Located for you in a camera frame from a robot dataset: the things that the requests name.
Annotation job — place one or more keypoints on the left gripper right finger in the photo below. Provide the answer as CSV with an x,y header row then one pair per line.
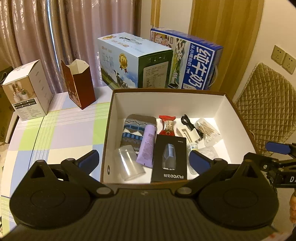
x,y
208,171

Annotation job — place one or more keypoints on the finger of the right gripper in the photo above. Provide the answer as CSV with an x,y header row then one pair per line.
x,y
278,148

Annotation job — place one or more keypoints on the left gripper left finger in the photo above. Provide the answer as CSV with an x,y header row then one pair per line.
x,y
78,172

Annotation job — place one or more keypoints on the cotton swab bag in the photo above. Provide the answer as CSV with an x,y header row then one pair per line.
x,y
210,135

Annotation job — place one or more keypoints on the black cable white charger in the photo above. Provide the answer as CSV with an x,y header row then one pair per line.
x,y
186,121

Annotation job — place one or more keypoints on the black shaver box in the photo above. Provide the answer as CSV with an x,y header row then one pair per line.
x,y
169,159

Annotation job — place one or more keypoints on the translucent plastic cup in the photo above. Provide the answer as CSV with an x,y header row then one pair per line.
x,y
126,163

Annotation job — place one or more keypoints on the red candy wrapper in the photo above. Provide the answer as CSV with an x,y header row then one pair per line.
x,y
168,125

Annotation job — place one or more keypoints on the purple lotion tube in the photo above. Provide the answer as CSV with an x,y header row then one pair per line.
x,y
145,154

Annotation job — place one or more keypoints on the patterned knit sock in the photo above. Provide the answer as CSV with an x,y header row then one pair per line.
x,y
133,130

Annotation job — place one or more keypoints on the clear bag white items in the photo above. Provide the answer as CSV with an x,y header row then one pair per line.
x,y
209,152

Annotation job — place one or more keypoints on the person right hand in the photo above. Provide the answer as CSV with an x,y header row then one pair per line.
x,y
293,208

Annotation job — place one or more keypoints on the gold quilted headboard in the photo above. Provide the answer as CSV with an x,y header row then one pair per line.
x,y
267,104

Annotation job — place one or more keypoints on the brown white storage box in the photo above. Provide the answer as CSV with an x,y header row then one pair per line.
x,y
215,107

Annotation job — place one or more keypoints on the dark red paper box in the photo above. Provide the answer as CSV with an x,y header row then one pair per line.
x,y
79,84

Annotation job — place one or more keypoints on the white product box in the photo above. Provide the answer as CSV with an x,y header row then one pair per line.
x,y
28,91

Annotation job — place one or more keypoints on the dark blue milk carton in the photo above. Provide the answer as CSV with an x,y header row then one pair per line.
x,y
194,60

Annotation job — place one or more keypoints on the light blue milk carton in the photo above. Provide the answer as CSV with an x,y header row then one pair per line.
x,y
129,61

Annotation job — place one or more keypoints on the pink curtain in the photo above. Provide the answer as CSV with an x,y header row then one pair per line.
x,y
57,32

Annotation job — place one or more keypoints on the beige wall socket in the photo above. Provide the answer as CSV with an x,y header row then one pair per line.
x,y
289,63
278,55

